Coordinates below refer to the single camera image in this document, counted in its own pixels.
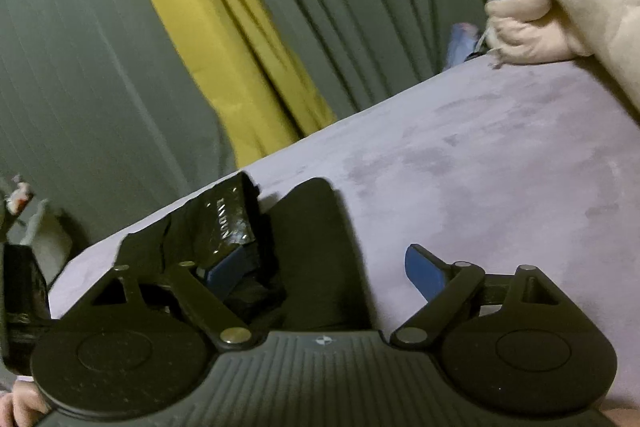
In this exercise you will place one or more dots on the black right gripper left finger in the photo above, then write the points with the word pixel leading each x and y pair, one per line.
pixel 177 291

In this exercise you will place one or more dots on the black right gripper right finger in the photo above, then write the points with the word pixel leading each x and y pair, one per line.
pixel 454 294

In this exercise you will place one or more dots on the black pants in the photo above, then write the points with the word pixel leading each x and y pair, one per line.
pixel 293 266

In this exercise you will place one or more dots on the lavender bed sheet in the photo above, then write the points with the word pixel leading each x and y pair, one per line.
pixel 500 166

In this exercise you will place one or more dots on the grey-green curtain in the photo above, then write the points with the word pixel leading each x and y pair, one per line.
pixel 100 115

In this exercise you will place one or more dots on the yellow curtain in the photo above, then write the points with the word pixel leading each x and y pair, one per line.
pixel 259 89

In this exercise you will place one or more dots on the blue cloth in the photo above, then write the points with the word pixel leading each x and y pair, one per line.
pixel 463 44

